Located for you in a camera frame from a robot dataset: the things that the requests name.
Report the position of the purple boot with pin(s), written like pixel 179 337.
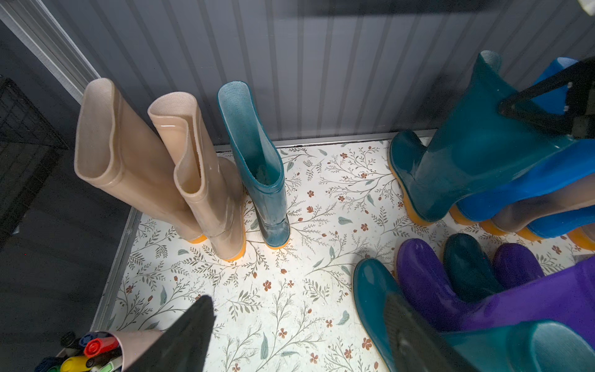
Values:
pixel 515 265
pixel 465 304

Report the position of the teal front boot right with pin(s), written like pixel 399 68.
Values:
pixel 469 269

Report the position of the blue rain boot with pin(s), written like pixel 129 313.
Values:
pixel 560 170
pixel 553 226

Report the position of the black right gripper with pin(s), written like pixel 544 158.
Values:
pixel 561 102

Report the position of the purple front boot right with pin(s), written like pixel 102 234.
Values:
pixel 515 265

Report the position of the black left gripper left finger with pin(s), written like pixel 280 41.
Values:
pixel 185 345

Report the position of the pink cup of markers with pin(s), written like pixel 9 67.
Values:
pixel 100 351

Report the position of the blue rain boot right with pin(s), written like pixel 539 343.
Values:
pixel 553 226

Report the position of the dark teal boot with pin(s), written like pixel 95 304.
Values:
pixel 476 149
pixel 258 161

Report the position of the black wire wall basket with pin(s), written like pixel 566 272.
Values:
pixel 30 150

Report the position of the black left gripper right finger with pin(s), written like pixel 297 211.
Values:
pixel 413 345

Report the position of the teal front boot left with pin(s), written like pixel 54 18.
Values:
pixel 528 346

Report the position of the purple front boot left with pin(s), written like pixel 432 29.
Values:
pixel 465 304

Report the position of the floral floor mat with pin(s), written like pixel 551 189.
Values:
pixel 292 309

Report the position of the beige rain boot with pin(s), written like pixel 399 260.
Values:
pixel 515 217
pixel 583 237
pixel 117 152
pixel 209 184

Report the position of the blue rain boot left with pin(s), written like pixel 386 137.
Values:
pixel 560 170

